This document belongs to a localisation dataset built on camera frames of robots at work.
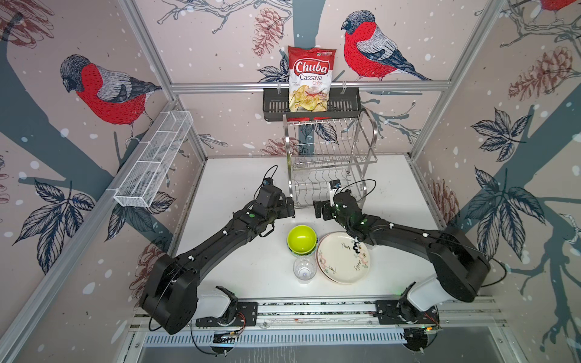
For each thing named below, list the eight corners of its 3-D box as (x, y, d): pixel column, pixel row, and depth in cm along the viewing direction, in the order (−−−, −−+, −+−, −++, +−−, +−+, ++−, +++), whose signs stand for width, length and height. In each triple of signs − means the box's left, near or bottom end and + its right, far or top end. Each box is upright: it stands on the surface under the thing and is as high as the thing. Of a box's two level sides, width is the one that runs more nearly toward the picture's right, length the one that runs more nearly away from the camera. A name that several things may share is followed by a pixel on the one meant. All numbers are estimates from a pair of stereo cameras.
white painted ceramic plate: (318, 285, 81) (319, 282, 78) (315, 235, 93) (315, 231, 91) (371, 285, 81) (374, 282, 78) (361, 235, 93) (363, 231, 91)
